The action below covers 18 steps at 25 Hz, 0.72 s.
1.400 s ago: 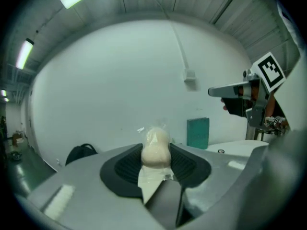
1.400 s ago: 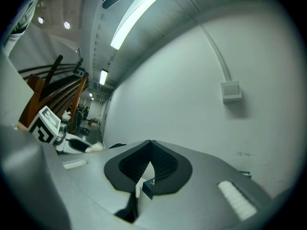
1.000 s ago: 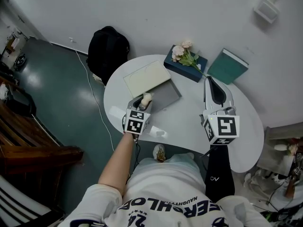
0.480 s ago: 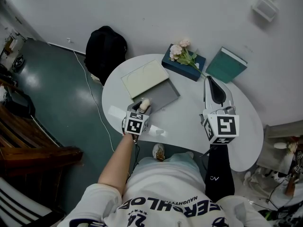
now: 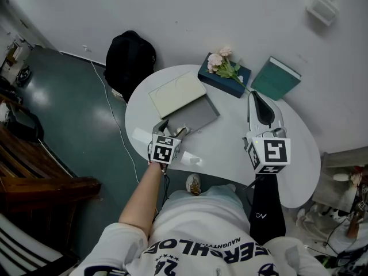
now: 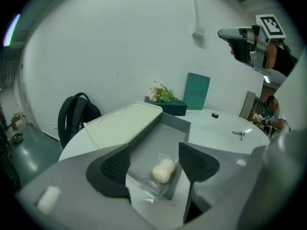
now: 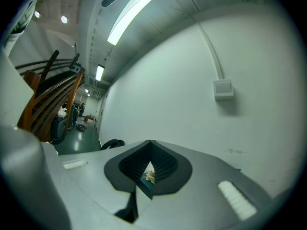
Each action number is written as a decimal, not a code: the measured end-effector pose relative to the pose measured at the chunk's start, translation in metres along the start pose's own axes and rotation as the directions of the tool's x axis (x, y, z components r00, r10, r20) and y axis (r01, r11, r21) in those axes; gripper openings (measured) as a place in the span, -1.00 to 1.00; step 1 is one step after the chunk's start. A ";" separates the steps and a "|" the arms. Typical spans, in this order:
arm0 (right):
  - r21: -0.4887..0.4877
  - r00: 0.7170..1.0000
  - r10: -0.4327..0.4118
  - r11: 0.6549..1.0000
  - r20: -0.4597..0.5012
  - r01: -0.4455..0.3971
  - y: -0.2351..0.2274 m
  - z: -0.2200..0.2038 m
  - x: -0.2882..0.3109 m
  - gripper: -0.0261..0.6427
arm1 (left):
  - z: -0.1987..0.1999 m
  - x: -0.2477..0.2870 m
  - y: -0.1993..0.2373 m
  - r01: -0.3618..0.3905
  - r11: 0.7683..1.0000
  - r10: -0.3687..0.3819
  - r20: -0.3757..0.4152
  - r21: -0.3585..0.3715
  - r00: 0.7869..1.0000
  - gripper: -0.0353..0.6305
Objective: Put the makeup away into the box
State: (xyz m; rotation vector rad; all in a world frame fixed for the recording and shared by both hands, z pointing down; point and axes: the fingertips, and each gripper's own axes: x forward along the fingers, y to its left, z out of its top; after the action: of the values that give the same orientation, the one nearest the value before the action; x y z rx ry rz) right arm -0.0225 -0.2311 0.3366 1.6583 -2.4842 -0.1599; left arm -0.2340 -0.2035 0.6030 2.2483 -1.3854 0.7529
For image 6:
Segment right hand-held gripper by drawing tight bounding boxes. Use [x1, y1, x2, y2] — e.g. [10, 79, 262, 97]
[217, 14, 287, 76]

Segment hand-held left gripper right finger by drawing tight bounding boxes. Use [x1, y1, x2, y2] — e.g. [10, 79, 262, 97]
[178, 142, 253, 225]

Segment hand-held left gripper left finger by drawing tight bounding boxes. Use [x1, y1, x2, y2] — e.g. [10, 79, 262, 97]
[18, 143, 154, 230]

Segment black eyelash curler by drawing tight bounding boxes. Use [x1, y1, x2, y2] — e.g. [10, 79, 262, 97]
[232, 130, 246, 141]

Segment makeup sponge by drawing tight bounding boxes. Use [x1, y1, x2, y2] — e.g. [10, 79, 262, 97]
[146, 153, 179, 196]

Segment person's right forearm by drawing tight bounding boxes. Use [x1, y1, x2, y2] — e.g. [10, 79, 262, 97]
[266, 42, 299, 78]

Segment round white table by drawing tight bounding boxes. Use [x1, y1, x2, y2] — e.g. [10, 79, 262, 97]
[59, 106, 271, 225]

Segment dark teal flat box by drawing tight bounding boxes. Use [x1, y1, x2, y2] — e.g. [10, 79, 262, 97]
[143, 96, 188, 117]

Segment grey shelf unit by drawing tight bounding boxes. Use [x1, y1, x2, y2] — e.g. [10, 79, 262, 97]
[239, 91, 256, 121]

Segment teal hardcover book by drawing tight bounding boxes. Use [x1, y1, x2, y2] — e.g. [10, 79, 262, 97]
[183, 72, 211, 111]

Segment small pale flower bunch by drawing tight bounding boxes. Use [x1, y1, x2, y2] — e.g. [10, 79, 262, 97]
[250, 112, 262, 125]

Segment black backpack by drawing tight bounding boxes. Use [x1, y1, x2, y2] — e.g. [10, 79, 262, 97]
[57, 92, 102, 150]

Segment long ceiling light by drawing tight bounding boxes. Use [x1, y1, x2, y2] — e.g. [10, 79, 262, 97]
[2, 13, 21, 47]

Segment white wall light switch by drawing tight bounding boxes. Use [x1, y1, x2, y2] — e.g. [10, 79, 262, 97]
[191, 23, 205, 37]

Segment white wall cable conduit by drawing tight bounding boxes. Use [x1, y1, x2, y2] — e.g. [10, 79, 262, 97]
[190, 0, 201, 25]

